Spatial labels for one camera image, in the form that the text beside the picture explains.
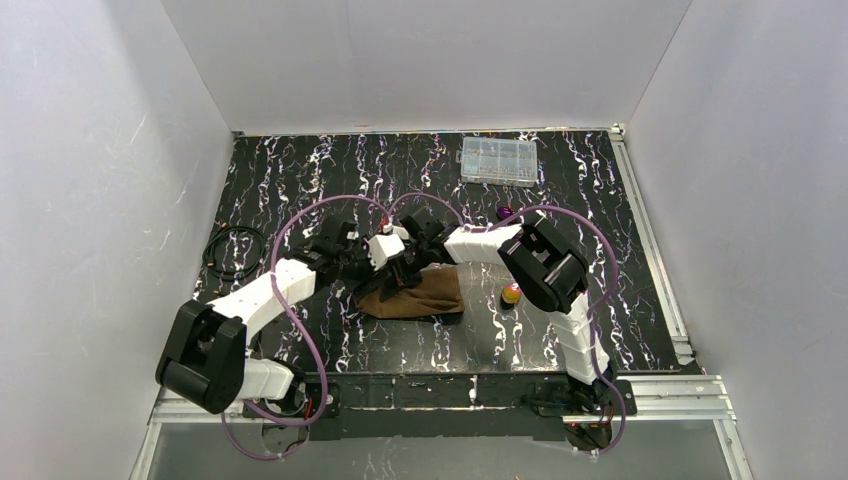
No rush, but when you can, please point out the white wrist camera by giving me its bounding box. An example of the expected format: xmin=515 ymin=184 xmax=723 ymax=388
xmin=380 ymin=223 xmax=410 ymax=241
xmin=366 ymin=234 xmax=405 ymax=271

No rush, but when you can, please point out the brown burlap napkin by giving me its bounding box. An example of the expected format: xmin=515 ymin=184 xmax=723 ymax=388
xmin=356 ymin=266 xmax=465 ymax=320

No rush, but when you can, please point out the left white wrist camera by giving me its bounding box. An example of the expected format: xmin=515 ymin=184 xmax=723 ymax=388
xmin=366 ymin=234 xmax=405 ymax=271

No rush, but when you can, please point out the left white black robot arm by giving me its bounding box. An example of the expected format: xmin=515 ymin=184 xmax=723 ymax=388
xmin=155 ymin=221 xmax=404 ymax=414

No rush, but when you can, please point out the purple spoon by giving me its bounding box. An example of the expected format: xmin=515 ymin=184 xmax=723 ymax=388
xmin=496 ymin=206 xmax=514 ymax=221

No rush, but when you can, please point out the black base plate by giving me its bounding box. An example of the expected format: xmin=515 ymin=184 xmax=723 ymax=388
xmin=239 ymin=372 xmax=639 ymax=444

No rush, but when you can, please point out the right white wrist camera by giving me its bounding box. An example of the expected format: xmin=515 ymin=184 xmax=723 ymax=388
xmin=380 ymin=223 xmax=410 ymax=241

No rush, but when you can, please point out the clear plastic organizer box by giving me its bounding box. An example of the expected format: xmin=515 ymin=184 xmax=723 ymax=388
xmin=459 ymin=136 xmax=539 ymax=188

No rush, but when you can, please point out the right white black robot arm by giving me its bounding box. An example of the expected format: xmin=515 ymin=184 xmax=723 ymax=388
xmin=395 ymin=206 xmax=620 ymax=412

